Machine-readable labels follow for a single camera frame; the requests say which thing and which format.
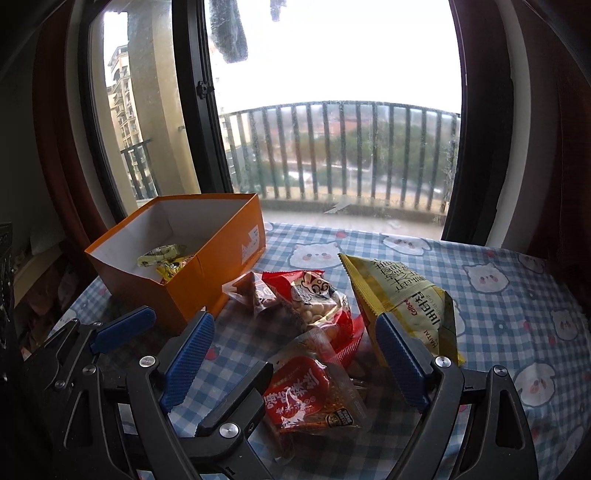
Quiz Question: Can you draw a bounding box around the dark red curtain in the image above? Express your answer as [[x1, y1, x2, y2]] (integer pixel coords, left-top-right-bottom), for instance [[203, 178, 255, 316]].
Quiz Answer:
[[466, 0, 591, 278], [32, 0, 121, 282]]

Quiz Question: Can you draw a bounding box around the black window frame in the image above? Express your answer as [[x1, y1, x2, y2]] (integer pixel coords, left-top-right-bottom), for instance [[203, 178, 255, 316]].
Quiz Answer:
[[76, 0, 513, 241]]

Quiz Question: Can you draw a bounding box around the apartment building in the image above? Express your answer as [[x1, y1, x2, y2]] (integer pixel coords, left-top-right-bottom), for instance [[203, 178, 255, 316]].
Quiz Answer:
[[107, 44, 155, 199]]

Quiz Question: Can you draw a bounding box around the white sheet on balcony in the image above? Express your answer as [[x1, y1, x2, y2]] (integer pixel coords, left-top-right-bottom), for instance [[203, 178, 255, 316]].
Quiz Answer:
[[323, 196, 358, 214]]

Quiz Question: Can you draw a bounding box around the red clear peanut bag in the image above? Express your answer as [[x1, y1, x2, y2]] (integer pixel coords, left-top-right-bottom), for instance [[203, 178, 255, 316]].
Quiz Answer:
[[256, 271, 368, 370]]

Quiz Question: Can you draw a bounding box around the orange cardboard box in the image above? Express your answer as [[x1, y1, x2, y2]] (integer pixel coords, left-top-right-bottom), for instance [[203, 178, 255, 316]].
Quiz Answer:
[[84, 193, 267, 335]]

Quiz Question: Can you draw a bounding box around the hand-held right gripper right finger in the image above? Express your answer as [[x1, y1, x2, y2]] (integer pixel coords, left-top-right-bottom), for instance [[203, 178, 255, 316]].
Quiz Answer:
[[375, 312, 540, 480]]

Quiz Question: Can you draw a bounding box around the blue checked printed tablecloth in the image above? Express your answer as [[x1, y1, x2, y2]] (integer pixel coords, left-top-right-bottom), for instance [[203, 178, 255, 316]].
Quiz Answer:
[[55, 222, 591, 480]]

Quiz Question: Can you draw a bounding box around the clear orange triangular snack packet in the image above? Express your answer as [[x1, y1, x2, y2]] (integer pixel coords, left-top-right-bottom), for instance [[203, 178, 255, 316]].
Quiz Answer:
[[222, 271, 271, 315]]

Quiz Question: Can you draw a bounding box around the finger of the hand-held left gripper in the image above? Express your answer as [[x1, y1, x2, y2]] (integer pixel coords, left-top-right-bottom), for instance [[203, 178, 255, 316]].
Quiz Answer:
[[194, 361, 275, 450], [44, 307, 157, 370]]

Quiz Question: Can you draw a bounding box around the grey balcony railing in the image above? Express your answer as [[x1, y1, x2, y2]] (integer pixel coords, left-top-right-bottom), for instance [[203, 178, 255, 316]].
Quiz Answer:
[[120, 100, 462, 215]]

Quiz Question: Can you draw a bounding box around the red spicy snack packet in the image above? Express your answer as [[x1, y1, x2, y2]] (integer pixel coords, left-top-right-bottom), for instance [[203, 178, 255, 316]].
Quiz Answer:
[[263, 355, 368, 457]]

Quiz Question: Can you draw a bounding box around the pale green grey snack packet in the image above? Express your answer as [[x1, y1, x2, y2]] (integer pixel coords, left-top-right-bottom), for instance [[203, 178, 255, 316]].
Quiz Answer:
[[136, 244, 188, 268]]

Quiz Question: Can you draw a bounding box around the small yellow snack packet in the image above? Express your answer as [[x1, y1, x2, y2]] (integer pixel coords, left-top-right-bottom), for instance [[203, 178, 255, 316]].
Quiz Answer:
[[156, 257, 197, 282]]

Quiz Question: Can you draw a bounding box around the large yellow chip bag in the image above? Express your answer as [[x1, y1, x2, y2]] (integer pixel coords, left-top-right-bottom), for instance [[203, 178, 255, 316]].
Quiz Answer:
[[338, 253, 467, 367]]

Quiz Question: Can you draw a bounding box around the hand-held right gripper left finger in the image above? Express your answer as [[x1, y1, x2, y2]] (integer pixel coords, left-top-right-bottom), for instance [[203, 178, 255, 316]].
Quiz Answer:
[[52, 313, 216, 480]]

